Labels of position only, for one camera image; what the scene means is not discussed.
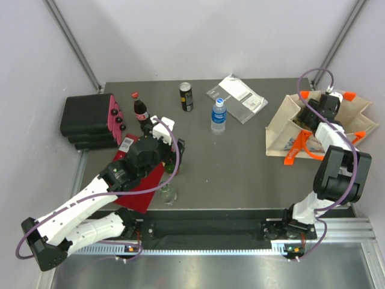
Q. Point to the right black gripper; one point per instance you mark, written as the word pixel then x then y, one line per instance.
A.
pixel 305 117

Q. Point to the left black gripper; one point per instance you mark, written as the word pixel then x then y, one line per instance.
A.
pixel 168 149

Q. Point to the green glass bottle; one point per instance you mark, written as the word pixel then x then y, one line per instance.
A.
pixel 170 167

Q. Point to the blue label water bottle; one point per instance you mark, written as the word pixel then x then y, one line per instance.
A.
pixel 218 117

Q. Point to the clear glass bottle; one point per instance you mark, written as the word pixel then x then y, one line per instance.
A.
pixel 168 193

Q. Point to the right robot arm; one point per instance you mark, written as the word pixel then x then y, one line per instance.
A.
pixel 342 174

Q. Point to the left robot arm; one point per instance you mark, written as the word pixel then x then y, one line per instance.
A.
pixel 59 234

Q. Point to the cola glass bottle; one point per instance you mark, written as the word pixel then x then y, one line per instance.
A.
pixel 141 111

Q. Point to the black yellow drink can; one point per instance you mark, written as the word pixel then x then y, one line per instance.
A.
pixel 186 96

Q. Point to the black pink case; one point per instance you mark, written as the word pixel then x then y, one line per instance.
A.
pixel 92 121

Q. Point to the white booklet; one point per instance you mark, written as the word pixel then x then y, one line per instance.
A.
pixel 240 100

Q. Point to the black mounting base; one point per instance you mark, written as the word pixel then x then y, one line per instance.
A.
pixel 212 229

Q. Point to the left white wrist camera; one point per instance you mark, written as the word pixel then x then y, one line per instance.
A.
pixel 159 130

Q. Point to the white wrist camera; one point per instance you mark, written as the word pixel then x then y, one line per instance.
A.
pixel 159 130
pixel 330 91

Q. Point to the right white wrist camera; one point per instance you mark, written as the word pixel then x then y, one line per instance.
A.
pixel 330 91

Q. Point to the canvas bag orange handles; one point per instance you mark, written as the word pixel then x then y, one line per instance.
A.
pixel 285 138

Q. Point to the right aluminium frame post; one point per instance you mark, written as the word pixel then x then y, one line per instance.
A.
pixel 352 17

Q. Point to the aluminium frame post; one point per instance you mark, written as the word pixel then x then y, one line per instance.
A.
pixel 58 17
pixel 352 17

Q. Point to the slotted cable duct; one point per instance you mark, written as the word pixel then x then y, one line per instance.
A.
pixel 126 249

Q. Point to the left aluminium frame post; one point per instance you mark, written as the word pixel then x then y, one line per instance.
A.
pixel 58 17

